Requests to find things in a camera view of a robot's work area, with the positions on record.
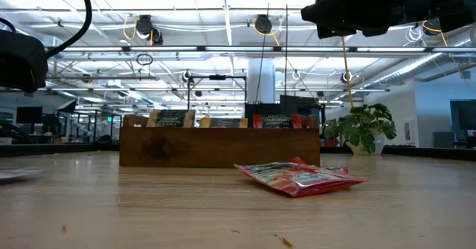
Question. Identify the grey cabinet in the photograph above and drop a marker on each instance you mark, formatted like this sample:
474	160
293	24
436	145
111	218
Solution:
444	139

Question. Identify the wooden three-slot tea box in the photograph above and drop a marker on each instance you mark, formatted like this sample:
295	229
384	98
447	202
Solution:
219	148

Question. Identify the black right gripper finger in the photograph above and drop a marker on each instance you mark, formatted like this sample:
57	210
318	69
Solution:
353	7
334	32

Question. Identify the black gantry frame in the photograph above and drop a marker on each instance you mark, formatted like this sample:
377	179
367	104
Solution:
217	77

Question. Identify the green potted plant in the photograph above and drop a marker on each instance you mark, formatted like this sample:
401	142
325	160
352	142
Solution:
362	126

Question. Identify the black equipment box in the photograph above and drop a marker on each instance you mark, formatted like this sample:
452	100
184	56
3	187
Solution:
262	109

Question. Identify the packets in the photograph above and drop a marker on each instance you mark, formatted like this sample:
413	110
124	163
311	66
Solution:
171	119

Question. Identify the dark screen on stand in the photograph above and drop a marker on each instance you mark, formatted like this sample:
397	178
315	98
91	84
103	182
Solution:
299	105

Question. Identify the orange mango tea packet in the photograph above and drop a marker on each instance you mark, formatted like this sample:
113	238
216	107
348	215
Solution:
223	123

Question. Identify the dark computer monitor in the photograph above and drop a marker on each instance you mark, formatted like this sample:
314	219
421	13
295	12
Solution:
29	115
465	115

